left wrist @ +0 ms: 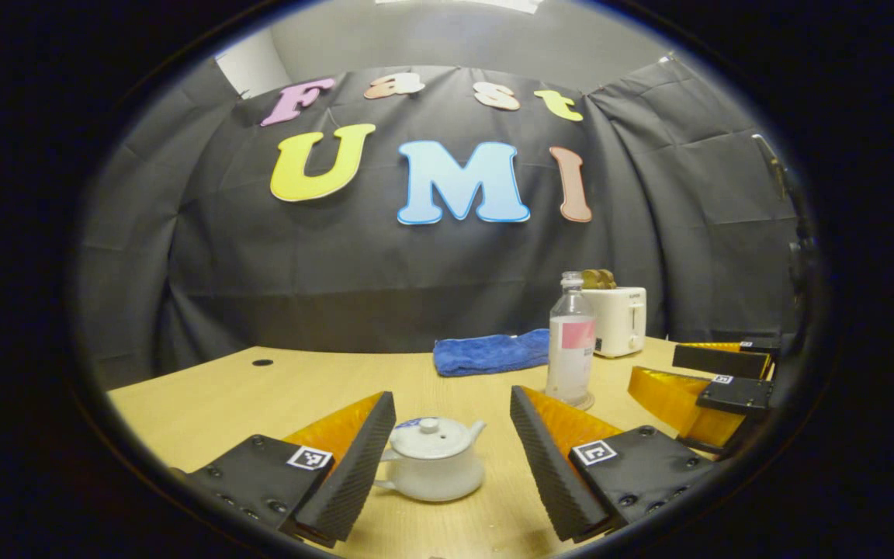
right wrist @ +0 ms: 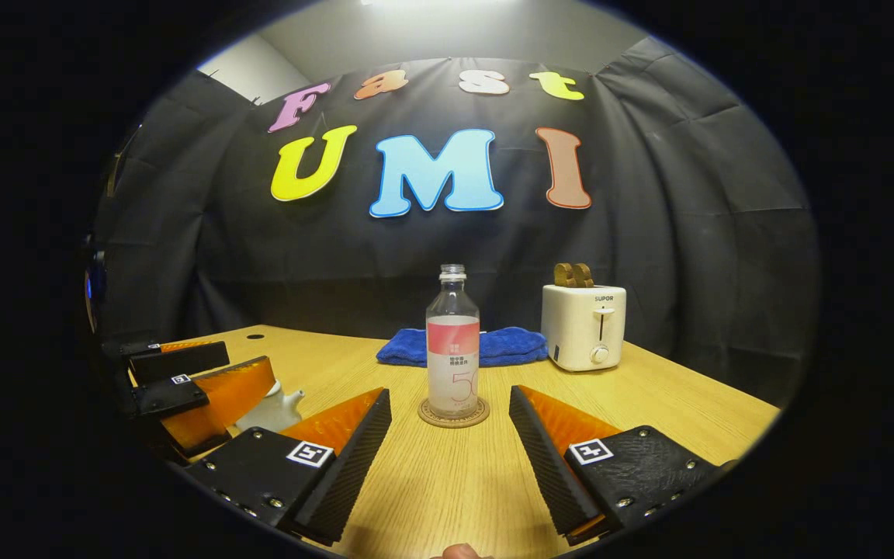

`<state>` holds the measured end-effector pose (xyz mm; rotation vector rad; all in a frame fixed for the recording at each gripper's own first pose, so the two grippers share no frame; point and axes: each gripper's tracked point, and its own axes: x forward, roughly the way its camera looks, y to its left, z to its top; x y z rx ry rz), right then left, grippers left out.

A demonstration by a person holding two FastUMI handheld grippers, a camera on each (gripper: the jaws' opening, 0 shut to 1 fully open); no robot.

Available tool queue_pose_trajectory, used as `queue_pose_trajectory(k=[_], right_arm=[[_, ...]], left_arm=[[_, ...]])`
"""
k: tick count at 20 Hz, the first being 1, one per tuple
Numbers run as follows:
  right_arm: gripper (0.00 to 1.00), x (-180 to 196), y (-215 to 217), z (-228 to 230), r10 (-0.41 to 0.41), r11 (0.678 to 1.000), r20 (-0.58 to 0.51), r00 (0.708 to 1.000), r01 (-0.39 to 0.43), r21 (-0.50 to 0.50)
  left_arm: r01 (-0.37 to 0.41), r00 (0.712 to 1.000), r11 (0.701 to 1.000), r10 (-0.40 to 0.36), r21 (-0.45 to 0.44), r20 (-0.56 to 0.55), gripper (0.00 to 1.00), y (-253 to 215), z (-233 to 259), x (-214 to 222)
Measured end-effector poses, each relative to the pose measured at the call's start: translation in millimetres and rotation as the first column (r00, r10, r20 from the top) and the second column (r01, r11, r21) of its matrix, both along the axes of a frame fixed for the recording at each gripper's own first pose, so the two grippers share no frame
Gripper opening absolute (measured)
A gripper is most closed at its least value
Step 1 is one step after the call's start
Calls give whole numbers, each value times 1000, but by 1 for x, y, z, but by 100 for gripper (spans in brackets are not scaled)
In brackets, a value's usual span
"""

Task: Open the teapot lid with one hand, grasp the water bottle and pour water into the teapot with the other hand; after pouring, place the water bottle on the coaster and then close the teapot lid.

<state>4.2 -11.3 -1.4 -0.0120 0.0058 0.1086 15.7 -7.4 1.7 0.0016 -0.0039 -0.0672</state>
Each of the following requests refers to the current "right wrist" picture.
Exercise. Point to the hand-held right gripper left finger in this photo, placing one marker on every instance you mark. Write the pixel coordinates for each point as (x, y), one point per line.
(354, 473)

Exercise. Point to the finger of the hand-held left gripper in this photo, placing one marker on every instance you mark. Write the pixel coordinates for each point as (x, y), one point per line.
(175, 394)
(183, 361)

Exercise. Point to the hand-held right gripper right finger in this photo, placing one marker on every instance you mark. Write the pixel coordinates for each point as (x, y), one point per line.
(544, 466)

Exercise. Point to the round coaster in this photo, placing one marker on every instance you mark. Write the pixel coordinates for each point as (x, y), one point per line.
(455, 423)

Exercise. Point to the white teacup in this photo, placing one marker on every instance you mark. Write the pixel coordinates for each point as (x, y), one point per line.
(272, 415)

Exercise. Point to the clear water bottle pink label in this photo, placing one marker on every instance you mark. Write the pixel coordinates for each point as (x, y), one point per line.
(452, 373)

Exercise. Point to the blue towel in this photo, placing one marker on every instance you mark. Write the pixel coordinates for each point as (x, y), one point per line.
(509, 345)

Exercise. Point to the white toaster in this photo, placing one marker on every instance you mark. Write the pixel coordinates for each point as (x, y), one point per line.
(579, 326)

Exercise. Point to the black backdrop cloth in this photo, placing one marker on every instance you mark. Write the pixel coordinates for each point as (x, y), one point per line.
(338, 264)

